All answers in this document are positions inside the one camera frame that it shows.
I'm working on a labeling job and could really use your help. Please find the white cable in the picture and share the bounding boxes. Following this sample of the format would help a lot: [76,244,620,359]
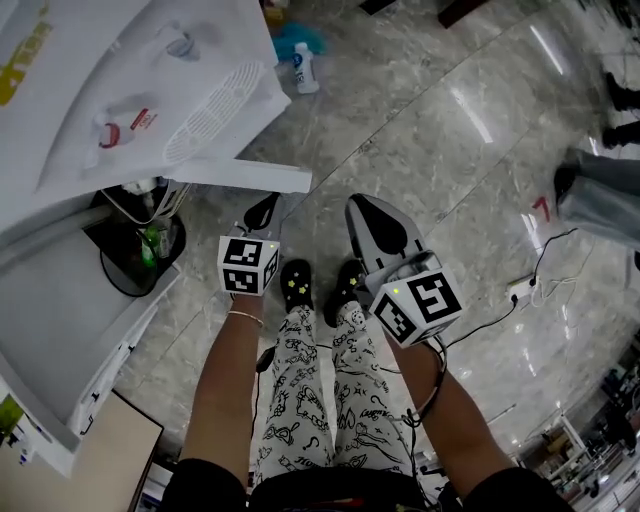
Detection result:
[528,273,594,309]

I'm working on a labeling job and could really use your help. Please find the person's black clog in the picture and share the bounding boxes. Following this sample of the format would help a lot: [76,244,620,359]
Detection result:
[278,258,315,314]
[322,258,369,329]

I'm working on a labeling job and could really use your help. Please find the person's right black clog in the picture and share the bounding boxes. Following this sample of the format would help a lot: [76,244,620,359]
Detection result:
[322,258,369,329]

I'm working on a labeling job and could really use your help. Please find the green bottle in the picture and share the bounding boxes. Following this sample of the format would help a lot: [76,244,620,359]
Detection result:
[138,223,172,274]

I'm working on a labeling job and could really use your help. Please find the person's left forearm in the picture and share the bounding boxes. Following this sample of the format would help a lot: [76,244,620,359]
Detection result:
[178,291,266,469]

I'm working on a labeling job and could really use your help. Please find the white plastic bottle blue label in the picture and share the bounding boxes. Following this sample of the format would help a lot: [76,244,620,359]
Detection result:
[291,41,322,96]

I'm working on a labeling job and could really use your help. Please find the thin gold bracelet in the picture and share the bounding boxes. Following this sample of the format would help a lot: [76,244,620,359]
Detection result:
[227,308,265,329]

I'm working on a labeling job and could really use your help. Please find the person's black printed shirt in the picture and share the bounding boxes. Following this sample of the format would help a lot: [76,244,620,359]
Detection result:
[162,455,579,512]

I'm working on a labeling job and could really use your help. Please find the person's right forearm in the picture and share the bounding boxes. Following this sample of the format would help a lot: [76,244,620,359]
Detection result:
[385,338,519,501]

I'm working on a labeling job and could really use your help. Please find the green packet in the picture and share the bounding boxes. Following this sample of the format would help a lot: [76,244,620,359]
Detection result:
[0,394,25,446]

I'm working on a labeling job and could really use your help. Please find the white patterned trousers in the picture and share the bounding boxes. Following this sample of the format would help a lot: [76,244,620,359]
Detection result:
[247,303,420,494]

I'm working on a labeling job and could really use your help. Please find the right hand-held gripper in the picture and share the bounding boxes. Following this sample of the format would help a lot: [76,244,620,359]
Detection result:
[344,193,465,350]

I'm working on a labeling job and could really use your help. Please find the white power strip with cable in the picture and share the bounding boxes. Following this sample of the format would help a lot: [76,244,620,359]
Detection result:
[442,227,581,349]

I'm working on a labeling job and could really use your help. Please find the yellow packet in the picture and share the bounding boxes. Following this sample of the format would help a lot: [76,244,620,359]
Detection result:
[262,0,290,26]

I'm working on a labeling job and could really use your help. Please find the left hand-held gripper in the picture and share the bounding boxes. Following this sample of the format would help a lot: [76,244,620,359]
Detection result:
[216,192,283,300]

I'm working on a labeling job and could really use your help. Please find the light wooden board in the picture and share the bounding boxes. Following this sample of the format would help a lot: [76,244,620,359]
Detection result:
[0,389,166,512]

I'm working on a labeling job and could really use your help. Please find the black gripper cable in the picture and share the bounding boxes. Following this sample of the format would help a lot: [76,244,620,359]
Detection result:
[392,334,451,512]
[248,347,275,436]

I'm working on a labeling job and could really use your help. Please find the white drip tray grille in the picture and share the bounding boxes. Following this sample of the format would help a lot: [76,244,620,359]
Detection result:
[163,59,266,162]

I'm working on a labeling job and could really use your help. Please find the teal cloth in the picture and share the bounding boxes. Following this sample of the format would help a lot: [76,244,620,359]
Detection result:
[272,22,329,59]

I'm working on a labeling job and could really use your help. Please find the person's left black clog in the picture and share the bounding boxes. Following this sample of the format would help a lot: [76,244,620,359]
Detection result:
[278,258,315,314]

